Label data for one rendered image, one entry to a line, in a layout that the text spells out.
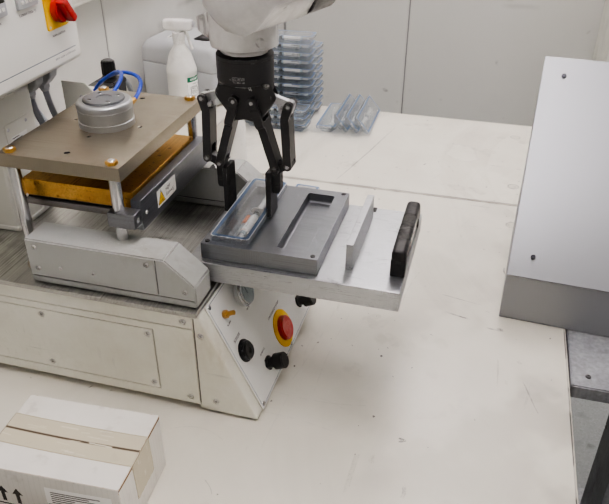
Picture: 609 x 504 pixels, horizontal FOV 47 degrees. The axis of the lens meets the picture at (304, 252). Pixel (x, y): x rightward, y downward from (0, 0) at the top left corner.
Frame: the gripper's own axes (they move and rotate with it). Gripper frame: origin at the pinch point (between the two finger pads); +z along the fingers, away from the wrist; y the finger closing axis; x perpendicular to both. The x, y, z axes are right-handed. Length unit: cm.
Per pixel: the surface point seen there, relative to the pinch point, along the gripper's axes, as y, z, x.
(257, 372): 4.3, 23.3, -11.9
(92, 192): -19.1, -2.2, -10.4
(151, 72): -62, 16, 90
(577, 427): 69, 103, 75
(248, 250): 3.1, 3.5, -10.1
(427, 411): 29.1, 27.9, -8.3
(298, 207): 6.2, 3.4, 3.2
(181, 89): -48, 16, 80
